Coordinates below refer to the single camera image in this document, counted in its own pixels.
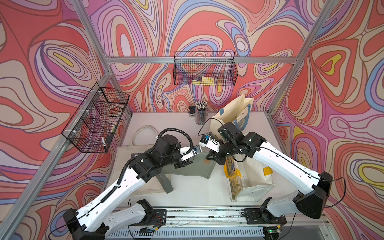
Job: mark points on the cream blue-handled tote bag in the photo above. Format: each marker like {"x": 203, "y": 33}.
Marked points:
{"x": 236, "y": 112}

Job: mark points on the aluminium frame post left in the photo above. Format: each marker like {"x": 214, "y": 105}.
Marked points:
{"x": 108, "y": 77}

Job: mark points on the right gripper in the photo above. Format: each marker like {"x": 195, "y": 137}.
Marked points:
{"x": 216, "y": 157}

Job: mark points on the black cup of sticks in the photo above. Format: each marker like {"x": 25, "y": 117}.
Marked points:
{"x": 201, "y": 111}

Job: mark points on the aluminium frame post right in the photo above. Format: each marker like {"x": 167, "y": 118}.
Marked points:
{"x": 313, "y": 33}

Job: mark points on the yellow sticky notes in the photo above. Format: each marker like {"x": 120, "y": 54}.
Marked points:
{"x": 203, "y": 81}

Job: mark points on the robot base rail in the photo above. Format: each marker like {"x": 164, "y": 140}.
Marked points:
{"x": 197, "y": 223}

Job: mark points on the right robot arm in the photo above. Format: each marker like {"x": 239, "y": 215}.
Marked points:
{"x": 312, "y": 188}

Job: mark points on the black wire basket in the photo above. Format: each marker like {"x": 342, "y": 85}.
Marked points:
{"x": 93, "y": 127}
{"x": 191, "y": 65}

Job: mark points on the aluminium frame post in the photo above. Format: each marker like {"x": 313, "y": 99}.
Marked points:
{"x": 313, "y": 33}
{"x": 108, "y": 77}

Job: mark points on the black wire basket back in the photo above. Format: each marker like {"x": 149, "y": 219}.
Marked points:
{"x": 191, "y": 65}

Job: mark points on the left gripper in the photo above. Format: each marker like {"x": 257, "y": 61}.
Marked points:
{"x": 182, "y": 164}

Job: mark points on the white yellow-handled bag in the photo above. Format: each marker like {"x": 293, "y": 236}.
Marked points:
{"x": 249, "y": 181}

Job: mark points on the olive green canvas bag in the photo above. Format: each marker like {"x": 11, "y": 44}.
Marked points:
{"x": 199, "y": 167}

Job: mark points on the black wire basket left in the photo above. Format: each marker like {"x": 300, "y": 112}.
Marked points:
{"x": 93, "y": 127}

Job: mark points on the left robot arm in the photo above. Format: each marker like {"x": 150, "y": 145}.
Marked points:
{"x": 98, "y": 219}

